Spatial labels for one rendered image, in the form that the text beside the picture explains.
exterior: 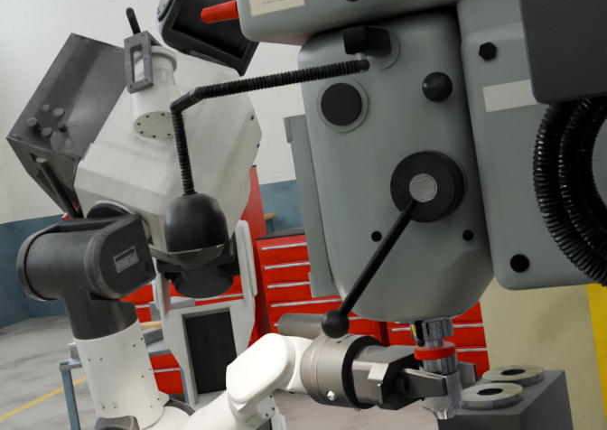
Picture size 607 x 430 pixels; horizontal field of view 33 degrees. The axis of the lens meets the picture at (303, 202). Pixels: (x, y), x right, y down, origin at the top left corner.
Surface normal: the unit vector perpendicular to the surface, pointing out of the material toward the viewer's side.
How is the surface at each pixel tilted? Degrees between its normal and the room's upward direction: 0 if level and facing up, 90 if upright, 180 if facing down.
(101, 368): 101
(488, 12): 90
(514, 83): 90
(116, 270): 92
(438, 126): 90
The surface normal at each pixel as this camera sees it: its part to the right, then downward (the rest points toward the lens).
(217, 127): 0.61, -0.12
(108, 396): -0.33, 0.29
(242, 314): -0.02, -0.10
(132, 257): 0.85, -0.07
